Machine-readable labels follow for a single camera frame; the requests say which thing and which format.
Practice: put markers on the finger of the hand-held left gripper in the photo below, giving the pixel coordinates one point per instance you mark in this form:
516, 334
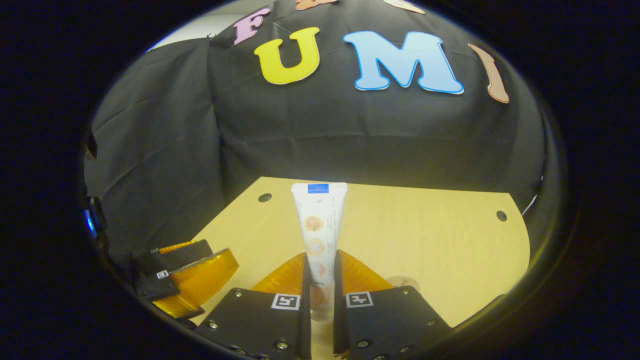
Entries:
200, 280
185, 254

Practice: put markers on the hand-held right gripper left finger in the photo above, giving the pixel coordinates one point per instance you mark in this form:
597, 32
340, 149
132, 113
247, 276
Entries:
306, 320

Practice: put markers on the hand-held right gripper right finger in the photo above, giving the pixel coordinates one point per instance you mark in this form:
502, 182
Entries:
338, 320

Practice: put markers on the round wooden coaster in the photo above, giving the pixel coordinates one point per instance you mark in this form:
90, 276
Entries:
407, 282

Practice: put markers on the white toothpaste tube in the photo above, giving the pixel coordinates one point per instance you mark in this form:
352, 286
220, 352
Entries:
320, 215

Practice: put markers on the light wooden desktop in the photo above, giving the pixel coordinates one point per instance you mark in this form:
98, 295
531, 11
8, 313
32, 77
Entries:
425, 240

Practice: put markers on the black backdrop cloth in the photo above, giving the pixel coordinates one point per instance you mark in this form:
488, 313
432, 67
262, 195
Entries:
350, 135

